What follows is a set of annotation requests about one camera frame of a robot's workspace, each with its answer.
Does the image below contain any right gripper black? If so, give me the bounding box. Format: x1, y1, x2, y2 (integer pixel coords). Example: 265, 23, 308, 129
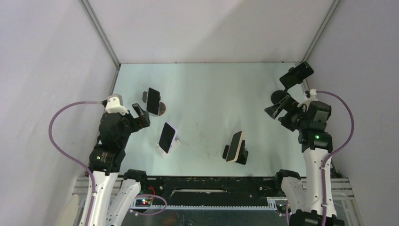
264, 96, 310, 133

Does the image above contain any phone with white case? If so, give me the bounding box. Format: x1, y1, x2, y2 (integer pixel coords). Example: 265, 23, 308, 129
146, 88, 160, 116

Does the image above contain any phone with lilac case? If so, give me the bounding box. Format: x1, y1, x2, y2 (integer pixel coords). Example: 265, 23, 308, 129
158, 122, 177, 152

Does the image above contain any phone with cream case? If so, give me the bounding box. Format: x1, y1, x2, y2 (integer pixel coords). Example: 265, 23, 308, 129
226, 131, 244, 162

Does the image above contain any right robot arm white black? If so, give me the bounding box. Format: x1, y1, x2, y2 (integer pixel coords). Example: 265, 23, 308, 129
265, 90, 345, 226

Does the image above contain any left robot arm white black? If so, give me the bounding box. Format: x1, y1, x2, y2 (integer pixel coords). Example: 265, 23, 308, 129
80, 103, 151, 226

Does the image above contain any black round base phone stand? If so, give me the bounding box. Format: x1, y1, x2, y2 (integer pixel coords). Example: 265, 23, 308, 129
271, 83, 299, 105

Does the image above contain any grey stand wooden round base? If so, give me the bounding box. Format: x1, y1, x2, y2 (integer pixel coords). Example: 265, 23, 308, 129
142, 91, 166, 117

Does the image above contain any black phone on round stand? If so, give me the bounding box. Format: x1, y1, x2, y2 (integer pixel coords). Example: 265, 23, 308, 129
279, 61, 314, 89

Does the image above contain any white folding phone stand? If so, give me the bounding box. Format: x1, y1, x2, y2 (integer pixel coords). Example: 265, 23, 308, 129
156, 139, 181, 158

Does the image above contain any black folding phone stand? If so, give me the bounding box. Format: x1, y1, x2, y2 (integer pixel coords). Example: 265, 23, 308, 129
222, 140, 248, 165

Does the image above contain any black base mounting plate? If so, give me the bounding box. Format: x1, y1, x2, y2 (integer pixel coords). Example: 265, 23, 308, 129
144, 176, 285, 207

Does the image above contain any left circuit board with LEDs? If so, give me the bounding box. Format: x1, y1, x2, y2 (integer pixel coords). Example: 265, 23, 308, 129
133, 197, 153, 209

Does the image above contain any circuit board with leds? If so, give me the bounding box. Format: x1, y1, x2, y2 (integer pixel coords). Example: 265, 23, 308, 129
276, 203, 287, 213
133, 197, 153, 209

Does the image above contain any right circuit board with LEDs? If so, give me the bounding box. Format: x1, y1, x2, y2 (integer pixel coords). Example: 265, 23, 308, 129
276, 203, 287, 213

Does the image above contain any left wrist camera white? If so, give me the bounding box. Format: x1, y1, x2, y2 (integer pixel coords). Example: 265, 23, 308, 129
105, 94, 128, 116

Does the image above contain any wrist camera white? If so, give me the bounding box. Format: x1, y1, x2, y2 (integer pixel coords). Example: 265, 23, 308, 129
105, 94, 128, 116
298, 89, 318, 109

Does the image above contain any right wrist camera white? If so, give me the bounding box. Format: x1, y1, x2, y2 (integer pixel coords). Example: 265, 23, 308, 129
298, 89, 318, 109

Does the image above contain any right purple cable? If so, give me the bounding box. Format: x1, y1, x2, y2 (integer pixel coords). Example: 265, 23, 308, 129
315, 90, 355, 226

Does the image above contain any purple cable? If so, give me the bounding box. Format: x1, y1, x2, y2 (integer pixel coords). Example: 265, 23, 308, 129
315, 90, 355, 226
48, 100, 108, 226

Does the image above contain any grey slotted cable duct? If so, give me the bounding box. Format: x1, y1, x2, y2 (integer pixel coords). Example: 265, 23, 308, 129
129, 200, 276, 210

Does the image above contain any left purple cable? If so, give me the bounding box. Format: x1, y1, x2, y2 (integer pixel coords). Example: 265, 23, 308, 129
48, 100, 108, 226

